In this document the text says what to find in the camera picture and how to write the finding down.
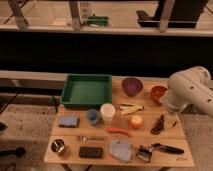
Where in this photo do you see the yellow red apple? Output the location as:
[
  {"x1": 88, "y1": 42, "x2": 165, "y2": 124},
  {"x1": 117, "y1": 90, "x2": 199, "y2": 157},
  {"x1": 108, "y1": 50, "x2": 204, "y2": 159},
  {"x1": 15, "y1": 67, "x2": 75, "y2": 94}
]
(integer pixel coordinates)
[{"x1": 130, "y1": 115, "x2": 143, "y2": 129}]

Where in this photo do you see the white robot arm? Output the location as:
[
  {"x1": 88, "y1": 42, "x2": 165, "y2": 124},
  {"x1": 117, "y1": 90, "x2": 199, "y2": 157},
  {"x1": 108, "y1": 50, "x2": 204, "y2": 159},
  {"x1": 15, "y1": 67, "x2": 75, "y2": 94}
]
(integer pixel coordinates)
[{"x1": 160, "y1": 66, "x2": 213, "y2": 118}]

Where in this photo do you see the white paper cup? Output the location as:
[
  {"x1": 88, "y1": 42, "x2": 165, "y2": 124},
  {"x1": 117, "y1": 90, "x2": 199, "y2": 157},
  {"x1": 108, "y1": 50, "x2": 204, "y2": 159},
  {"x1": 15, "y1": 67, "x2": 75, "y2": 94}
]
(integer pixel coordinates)
[{"x1": 100, "y1": 103, "x2": 116, "y2": 124}]

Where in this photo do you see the blue plastic cup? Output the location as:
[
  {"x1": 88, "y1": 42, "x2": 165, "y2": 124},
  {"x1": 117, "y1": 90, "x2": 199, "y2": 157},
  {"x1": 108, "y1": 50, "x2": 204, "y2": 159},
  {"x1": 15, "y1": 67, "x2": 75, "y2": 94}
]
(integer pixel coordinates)
[{"x1": 87, "y1": 109, "x2": 100, "y2": 125}]

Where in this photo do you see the small metal cup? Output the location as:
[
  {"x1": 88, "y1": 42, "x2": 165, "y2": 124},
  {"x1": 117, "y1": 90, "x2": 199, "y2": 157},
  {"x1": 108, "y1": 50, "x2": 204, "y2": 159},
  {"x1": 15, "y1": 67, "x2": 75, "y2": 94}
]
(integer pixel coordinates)
[{"x1": 51, "y1": 139, "x2": 65, "y2": 155}]

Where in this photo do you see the purple bowl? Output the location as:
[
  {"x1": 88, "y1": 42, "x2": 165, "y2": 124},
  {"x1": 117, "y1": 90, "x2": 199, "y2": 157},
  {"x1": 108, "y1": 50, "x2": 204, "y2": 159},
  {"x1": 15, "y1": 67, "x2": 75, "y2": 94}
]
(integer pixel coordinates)
[{"x1": 122, "y1": 77, "x2": 143, "y2": 96}]

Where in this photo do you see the green plastic tray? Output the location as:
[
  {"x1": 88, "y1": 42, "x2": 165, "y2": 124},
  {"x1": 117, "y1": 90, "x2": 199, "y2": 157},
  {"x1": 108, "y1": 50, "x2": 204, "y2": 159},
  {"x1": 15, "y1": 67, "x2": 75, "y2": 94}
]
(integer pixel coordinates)
[{"x1": 60, "y1": 74, "x2": 112, "y2": 108}]

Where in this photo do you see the orange carrot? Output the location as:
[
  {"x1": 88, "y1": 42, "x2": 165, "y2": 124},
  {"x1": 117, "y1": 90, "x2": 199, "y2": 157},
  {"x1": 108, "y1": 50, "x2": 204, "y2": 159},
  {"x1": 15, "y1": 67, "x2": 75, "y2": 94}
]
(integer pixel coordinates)
[{"x1": 106, "y1": 127, "x2": 132, "y2": 137}]

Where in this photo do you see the orange red bowl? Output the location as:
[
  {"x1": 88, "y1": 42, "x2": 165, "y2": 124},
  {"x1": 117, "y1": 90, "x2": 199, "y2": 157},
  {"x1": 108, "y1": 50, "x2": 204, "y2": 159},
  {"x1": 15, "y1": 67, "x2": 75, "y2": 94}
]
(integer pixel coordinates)
[{"x1": 150, "y1": 86, "x2": 167, "y2": 106}]

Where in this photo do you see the blue sponge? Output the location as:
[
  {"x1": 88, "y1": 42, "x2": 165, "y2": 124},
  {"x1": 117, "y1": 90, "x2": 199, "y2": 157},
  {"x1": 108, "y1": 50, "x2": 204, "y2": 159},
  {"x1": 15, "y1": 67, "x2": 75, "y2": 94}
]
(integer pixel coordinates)
[{"x1": 59, "y1": 116, "x2": 79, "y2": 127}]

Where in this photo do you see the wooden folding table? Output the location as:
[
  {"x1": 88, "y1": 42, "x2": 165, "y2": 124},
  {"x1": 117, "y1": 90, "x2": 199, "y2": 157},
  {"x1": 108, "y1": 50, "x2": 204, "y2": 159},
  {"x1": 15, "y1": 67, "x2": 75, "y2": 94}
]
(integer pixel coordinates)
[{"x1": 44, "y1": 78, "x2": 195, "y2": 168}]

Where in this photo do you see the silver metal fork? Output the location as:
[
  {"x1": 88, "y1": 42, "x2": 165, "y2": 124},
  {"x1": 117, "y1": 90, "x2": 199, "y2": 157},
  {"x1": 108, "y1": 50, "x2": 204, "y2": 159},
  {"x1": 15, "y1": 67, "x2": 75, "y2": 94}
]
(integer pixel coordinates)
[{"x1": 78, "y1": 136, "x2": 106, "y2": 141}]

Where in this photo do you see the light blue cloth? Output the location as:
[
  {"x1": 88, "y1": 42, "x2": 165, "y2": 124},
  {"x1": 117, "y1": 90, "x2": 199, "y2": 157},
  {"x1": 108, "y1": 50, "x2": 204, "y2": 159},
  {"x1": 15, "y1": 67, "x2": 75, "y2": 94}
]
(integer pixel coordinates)
[{"x1": 109, "y1": 140, "x2": 132, "y2": 163}]

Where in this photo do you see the green box in background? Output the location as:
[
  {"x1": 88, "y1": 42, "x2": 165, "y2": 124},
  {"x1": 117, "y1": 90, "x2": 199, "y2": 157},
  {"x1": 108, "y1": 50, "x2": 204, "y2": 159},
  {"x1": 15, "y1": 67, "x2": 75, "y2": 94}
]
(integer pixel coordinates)
[{"x1": 87, "y1": 16, "x2": 109, "y2": 26}]

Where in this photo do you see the dark red grape bunch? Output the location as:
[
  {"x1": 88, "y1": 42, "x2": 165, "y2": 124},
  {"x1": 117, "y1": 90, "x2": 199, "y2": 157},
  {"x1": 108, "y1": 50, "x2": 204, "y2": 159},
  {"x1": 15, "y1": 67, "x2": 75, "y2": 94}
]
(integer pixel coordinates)
[{"x1": 151, "y1": 115, "x2": 164, "y2": 135}]

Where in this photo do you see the black rectangular block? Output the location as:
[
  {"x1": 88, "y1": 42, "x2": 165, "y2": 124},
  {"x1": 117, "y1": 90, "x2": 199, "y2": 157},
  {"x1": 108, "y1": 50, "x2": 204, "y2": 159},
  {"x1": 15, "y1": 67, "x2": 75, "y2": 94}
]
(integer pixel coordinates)
[{"x1": 79, "y1": 147, "x2": 103, "y2": 158}]

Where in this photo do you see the black machine in background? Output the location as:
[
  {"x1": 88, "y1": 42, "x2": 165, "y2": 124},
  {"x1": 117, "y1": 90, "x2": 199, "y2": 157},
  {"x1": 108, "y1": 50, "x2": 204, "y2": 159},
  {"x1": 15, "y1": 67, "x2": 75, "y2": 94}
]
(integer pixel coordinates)
[{"x1": 136, "y1": 0, "x2": 209, "y2": 28}]

